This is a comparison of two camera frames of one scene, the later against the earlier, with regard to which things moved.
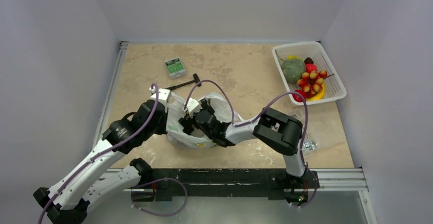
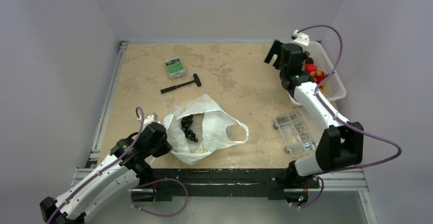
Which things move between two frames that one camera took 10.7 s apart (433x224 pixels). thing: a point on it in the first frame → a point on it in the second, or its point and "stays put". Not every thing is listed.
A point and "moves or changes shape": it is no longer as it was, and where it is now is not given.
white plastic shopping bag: x=174 y=106 moves or changes shape
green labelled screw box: x=175 y=68 stays put
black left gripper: x=162 y=129 → x=166 y=148
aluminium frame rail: x=110 y=91 stays put
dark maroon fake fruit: x=308 y=60 stays put
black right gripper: x=191 y=120 → x=278 y=57
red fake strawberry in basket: x=310 y=67 stays put
